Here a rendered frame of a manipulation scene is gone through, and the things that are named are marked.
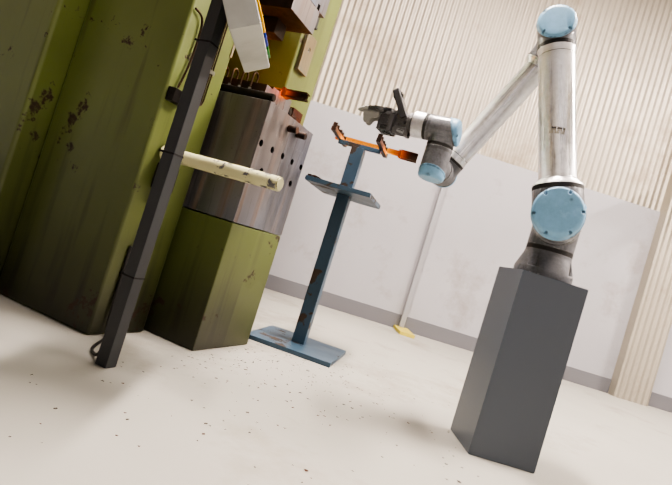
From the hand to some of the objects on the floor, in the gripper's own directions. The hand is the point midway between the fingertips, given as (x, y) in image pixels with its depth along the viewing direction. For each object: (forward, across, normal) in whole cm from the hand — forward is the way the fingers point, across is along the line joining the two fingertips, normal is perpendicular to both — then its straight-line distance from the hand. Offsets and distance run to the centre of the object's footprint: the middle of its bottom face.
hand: (362, 107), depth 191 cm
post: (+25, -58, -100) cm, 118 cm away
